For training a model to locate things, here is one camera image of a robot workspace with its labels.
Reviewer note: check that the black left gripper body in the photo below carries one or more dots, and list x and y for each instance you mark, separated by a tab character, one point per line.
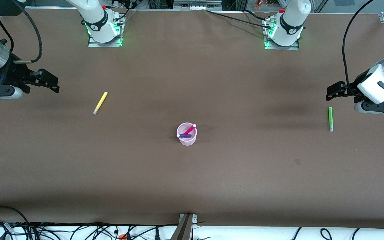
351	89

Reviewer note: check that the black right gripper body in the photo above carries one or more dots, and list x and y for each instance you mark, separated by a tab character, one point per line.
16	74

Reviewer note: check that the purple marker pen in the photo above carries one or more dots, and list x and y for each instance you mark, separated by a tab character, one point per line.
186	136

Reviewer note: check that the pink highlighter pen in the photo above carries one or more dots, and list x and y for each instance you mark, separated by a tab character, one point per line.
190	129

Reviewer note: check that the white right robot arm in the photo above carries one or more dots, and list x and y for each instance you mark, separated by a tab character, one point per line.
100	23

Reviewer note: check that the pink mesh pen holder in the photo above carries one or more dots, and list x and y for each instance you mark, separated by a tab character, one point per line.
192	141

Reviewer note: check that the green highlighter pen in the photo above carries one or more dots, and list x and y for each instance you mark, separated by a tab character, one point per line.
330	118

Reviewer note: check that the yellow highlighter pen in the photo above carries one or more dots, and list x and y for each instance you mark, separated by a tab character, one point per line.
100	102

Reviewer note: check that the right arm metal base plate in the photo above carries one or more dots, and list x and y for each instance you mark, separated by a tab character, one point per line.
105	44

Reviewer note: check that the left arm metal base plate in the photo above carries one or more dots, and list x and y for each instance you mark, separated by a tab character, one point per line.
282	47

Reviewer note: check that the grey metal rail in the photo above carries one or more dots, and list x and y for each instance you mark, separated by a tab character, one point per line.
197	5

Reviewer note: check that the metal table bracket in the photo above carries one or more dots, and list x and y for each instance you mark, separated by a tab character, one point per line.
186	226

